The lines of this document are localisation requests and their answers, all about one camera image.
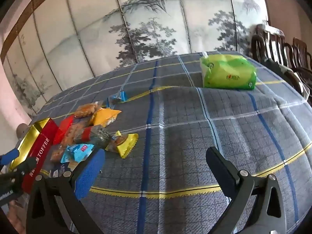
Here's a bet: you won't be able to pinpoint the red box with gold interior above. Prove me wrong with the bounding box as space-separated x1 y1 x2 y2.
8 117 59 194

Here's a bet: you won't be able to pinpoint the light blue snack packet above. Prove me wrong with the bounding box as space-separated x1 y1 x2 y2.
60 143 95 164

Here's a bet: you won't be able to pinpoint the clear twisted dough packet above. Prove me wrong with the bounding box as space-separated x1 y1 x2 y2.
60 123 86 147

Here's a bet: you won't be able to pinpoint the green tissue pack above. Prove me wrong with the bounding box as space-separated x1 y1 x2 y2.
200 52 257 90

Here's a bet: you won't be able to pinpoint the clear brown snack packet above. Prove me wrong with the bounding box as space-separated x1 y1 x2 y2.
50 145 66 162

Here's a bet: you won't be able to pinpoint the small blue candy packet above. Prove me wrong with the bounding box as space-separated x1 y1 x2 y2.
108 91 128 103

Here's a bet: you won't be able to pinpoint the dark wooden chair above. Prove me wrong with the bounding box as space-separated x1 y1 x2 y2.
292 38 312 78
251 24 293 69

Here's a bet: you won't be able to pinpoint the red snack packet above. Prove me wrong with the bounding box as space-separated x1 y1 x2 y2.
52 116 75 145

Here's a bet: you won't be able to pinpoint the yellow cake packet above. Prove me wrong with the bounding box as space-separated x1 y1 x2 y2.
105 131 139 159

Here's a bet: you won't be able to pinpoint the grey plaid tablecloth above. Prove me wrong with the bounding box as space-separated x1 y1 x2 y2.
32 51 312 234

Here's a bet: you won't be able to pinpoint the grey round object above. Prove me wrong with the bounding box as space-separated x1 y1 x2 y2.
16 123 31 139

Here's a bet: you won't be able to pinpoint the orange snack packet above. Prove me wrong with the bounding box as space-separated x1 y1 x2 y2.
90 108 122 127

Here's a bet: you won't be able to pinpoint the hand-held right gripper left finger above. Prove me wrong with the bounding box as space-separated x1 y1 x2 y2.
26 148 106 234

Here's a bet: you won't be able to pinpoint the dark wooden chairs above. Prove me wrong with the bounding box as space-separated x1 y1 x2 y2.
264 58 310 100

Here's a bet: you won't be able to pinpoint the dark blue snack packet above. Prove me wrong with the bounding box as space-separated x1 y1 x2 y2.
41 162 78 178

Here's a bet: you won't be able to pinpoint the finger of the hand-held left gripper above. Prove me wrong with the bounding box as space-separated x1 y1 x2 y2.
0 149 20 166
8 156 37 179

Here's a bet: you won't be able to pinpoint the ink painted folding screen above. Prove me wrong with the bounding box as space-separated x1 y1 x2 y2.
0 0 269 117

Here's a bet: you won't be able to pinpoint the clear peanut snack packet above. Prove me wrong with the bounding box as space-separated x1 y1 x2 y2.
74 101 104 118

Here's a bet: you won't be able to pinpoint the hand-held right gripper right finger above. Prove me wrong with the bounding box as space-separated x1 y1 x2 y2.
205 147 287 234

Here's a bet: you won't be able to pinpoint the dark green snack packet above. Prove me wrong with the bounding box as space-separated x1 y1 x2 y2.
74 125 111 149

